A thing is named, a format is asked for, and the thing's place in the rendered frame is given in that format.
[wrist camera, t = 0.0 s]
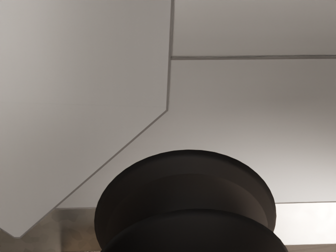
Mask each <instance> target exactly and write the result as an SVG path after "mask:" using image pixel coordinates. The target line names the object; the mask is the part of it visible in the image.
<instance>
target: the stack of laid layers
mask: <svg viewBox="0 0 336 252"><path fill-rule="evenodd" d="M213 57H336V0H173V16H172V36H171V58H213Z"/></svg>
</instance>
